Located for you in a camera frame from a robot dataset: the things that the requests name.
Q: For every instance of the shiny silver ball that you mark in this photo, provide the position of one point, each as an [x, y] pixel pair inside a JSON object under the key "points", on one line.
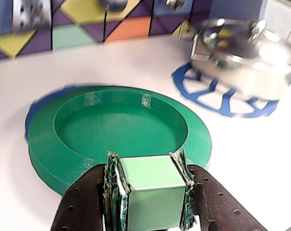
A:
{"points": [[113, 4]]}

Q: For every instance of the green cube block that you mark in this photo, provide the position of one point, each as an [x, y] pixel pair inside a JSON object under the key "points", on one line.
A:
{"points": [[155, 192]]}

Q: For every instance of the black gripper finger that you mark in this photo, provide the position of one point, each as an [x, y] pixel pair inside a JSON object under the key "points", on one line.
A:
{"points": [[215, 204], [85, 204]]}

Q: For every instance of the small silver metal fitting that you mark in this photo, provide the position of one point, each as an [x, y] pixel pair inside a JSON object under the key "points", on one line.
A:
{"points": [[175, 3]]}

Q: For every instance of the green round recipient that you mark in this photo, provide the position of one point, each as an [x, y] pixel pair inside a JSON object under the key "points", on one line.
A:
{"points": [[116, 130]]}

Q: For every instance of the shiny silver metal pot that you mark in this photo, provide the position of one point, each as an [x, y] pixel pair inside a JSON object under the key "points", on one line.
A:
{"points": [[251, 62]]}

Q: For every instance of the colourful geometric tile backsplash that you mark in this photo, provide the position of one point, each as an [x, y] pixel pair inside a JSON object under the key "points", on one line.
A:
{"points": [[87, 24]]}

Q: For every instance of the grey perforated metal block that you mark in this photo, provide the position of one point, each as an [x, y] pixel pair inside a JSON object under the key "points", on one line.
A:
{"points": [[31, 14]]}

